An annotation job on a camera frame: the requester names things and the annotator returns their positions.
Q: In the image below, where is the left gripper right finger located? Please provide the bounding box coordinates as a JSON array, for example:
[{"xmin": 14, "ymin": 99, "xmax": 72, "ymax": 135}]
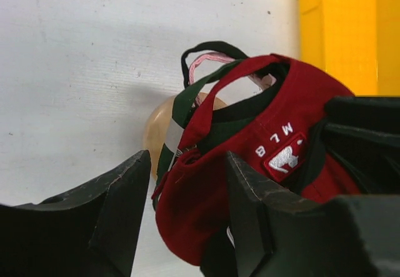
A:
[{"xmin": 226, "ymin": 153, "xmax": 399, "ymax": 276}]

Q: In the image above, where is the black baseball cap white logo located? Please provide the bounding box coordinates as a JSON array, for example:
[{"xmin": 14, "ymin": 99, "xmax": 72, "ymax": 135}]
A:
[{"xmin": 181, "ymin": 41, "xmax": 290, "ymax": 123}]

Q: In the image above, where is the yellow plastic tray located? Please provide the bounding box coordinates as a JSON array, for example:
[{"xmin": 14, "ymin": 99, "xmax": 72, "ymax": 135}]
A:
[{"xmin": 298, "ymin": 0, "xmax": 399, "ymax": 96}]

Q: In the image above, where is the red baseball cap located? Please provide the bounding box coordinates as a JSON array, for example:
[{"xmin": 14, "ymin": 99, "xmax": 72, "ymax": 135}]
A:
[{"xmin": 152, "ymin": 54, "xmax": 359, "ymax": 266}]

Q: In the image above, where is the pink baseball cap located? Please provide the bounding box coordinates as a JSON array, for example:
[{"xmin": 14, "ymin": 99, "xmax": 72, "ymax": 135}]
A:
[{"xmin": 188, "ymin": 54, "xmax": 276, "ymax": 108}]

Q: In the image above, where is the black cap gold logo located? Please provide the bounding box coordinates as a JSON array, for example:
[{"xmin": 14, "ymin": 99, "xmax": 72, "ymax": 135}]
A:
[{"xmin": 292, "ymin": 96, "xmax": 399, "ymax": 194}]

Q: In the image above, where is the dark green baseball cap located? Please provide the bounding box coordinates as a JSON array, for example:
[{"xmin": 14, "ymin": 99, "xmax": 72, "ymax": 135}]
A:
[{"xmin": 154, "ymin": 61, "xmax": 268, "ymax": 195}]

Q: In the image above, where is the wooden hat stand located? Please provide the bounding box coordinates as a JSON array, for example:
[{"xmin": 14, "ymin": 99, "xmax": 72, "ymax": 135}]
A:
[{"xmin": 142, "ymin": 91, "xmax": 229, "ymax": 178}]

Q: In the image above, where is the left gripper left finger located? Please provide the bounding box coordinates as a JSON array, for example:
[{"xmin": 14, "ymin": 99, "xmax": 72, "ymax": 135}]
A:
[{"xmin": 1, "ymin": 150, "xmax": 151, "ymax": 276}]

